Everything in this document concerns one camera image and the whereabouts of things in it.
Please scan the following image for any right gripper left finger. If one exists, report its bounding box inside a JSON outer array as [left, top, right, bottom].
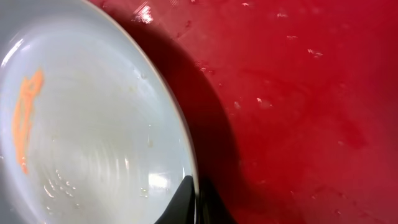
[[155, 175, 196, 224]]

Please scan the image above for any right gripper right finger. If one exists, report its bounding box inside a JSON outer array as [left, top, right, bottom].
[[198, 179, 237, 224]]

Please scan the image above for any light blue plate top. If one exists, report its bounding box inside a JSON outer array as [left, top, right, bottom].
[[1, 1, 198, 223]]

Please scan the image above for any red plastic tray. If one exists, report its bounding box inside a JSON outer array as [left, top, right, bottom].
[[95, 0, 397, 223]]

